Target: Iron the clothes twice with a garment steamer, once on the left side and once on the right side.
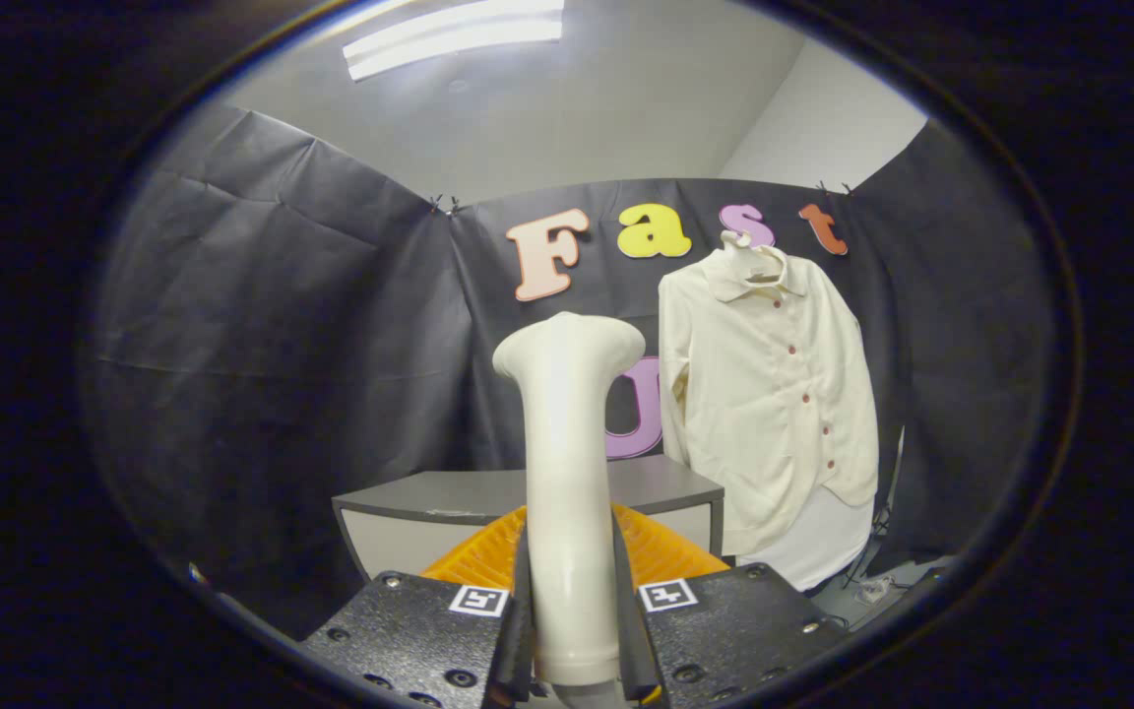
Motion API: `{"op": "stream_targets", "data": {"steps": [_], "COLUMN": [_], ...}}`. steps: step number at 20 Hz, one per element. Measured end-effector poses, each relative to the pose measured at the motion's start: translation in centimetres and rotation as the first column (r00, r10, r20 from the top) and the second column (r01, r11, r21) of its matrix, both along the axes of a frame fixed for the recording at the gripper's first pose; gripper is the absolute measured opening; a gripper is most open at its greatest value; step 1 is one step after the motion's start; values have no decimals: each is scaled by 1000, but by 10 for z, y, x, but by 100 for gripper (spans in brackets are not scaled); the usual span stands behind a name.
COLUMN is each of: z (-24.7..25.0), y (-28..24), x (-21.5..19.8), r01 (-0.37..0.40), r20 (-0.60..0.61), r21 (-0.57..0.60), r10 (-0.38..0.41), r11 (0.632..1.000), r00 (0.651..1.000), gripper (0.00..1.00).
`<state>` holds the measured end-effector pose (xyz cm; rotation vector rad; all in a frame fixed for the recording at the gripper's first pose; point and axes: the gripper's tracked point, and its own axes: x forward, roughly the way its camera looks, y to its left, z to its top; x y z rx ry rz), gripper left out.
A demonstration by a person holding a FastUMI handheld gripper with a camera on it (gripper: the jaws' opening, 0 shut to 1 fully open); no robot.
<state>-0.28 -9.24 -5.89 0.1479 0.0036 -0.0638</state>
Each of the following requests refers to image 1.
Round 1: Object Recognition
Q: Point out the cream garment steamer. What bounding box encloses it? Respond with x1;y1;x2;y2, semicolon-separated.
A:
491;311;647;687

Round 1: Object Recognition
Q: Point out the cream button-up shirt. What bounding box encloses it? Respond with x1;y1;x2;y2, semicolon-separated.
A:
658;244;880;557

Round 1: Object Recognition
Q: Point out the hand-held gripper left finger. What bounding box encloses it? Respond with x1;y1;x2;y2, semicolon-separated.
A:
301;504;536;709

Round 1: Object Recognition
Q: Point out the grey cabinet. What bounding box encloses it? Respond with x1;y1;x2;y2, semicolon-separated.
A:
333;455;725;582

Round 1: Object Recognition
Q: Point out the cream clothes hanger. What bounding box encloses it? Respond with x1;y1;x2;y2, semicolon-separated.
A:
720;228;788;287

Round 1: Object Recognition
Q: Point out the white hanging cloth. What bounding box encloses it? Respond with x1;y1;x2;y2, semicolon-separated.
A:
739;483;875;593

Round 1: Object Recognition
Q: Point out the ceiling light panel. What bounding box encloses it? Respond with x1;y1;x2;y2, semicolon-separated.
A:
343;0;566;82

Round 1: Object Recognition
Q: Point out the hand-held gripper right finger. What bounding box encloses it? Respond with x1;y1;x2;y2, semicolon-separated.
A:
609;502;849;706

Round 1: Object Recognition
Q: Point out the black backdrop cloth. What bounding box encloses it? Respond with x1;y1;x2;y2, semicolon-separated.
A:
85;103;1060;641

